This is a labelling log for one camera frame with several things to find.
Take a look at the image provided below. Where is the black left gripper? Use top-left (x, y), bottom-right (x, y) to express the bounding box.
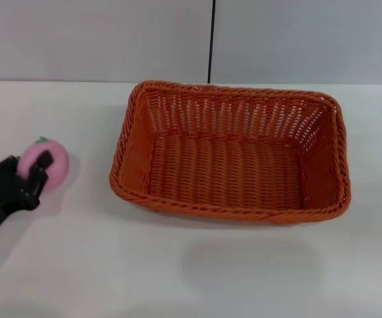
top-left (0, 150), bottom-right (55, 219)

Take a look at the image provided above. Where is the pink peach toy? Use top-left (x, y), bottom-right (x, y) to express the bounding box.
top-left (15, 136), bottom-right (70, 193)

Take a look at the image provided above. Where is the orange woven plastic basket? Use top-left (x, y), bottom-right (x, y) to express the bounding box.
top-left (109, 79), bottom-right (354, 226)

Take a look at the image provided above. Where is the black vertical wall strip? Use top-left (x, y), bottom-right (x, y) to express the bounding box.
top-left (207, 0), bottom-right (217, 83)

